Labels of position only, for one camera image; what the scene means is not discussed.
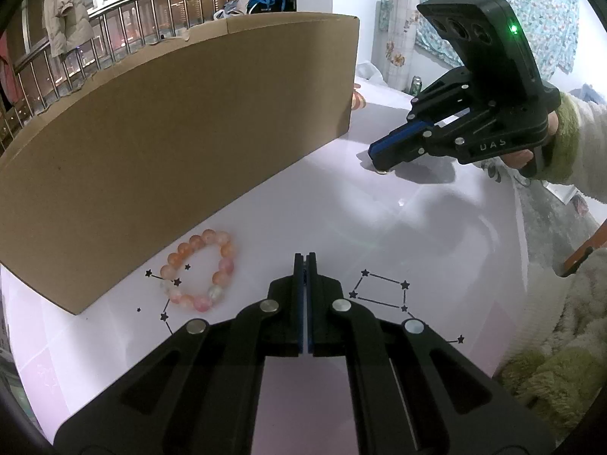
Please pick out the brown cardboard box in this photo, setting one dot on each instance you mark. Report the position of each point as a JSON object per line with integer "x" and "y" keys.
{"x": 166, "y": 128}

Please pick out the red pink hanging clothes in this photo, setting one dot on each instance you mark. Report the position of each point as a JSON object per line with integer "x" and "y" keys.
{"x": 7, "y": 71}

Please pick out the blue bag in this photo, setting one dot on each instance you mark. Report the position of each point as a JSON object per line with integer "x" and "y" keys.
{"x": 265, "y": 0}

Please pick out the person's right hand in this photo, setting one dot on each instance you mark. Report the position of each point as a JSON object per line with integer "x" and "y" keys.
{"x": 517, "y": 159}

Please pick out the person's right forearm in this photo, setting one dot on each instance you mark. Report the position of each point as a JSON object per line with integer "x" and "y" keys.
{"x": 588, "y": 142}

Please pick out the beige hanging jacket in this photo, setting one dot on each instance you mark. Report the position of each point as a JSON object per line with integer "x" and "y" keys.
{"x": 66, "y": 9}

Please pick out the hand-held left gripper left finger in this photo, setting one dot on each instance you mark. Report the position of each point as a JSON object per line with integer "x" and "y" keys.
{"x": 284, "y": 317}

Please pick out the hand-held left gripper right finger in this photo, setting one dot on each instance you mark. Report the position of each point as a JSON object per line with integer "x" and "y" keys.
{"x": 327, "y": 322}

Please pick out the white plastic bag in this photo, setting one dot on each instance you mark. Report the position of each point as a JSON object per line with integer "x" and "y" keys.
{"x": 370, "y": 73}

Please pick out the white floral roll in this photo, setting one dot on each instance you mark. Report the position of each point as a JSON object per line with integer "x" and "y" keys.
{"x": 400, "y": 33}

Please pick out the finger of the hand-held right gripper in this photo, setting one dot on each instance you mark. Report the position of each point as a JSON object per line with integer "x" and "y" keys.
{"x": 408, "y": 151}
{"x": 403, "y": 132}

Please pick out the teal floral cloth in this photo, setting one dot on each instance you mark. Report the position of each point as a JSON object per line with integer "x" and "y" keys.
{"x": 555, "y": 9}

